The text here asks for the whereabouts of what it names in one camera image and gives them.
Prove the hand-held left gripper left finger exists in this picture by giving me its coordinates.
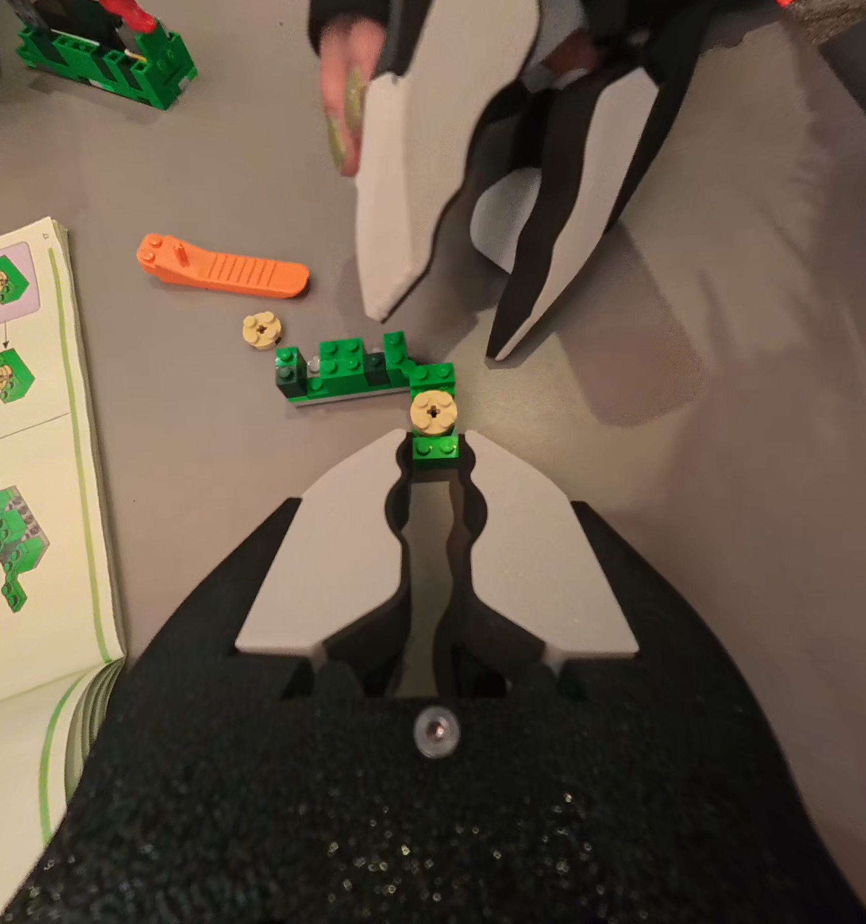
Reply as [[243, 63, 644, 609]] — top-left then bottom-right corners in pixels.
[[234, 428, 414, 683]]

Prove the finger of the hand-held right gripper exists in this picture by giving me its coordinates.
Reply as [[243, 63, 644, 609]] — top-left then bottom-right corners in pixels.
[[470, 68, 686, 362], [355, 0, 542, 322]]

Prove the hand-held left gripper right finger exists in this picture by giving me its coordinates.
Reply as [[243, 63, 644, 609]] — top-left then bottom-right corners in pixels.
[[440, 431, 639, 681]]

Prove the green and tan brick assembly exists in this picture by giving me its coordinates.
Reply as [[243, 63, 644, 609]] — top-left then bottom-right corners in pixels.
[[409, 363, 460, 470]]

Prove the grey desk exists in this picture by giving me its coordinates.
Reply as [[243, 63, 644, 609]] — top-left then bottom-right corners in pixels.
[[0, 0, 866, 903]]

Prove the person's right hand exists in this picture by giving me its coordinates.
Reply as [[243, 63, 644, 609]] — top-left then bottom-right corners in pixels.
[[317, 18, 387, 178]]

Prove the orange brick separator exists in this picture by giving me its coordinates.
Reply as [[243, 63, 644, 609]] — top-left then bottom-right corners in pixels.
[[135, 232, 311, 300]]

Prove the green brick build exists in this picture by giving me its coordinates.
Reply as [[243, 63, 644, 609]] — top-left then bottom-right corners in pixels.
[[274, 331, 414, 409]]

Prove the tan round brick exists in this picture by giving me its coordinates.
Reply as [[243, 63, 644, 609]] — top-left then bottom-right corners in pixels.
[[242, 312, 284, 352]]

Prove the brick instruction booklet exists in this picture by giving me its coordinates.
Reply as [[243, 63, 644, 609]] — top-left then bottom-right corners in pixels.
[[0, 217, 127, 918]]

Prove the green and red brick structure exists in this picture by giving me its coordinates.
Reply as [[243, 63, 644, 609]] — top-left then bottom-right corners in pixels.
[[15, 0, 197, 111]]

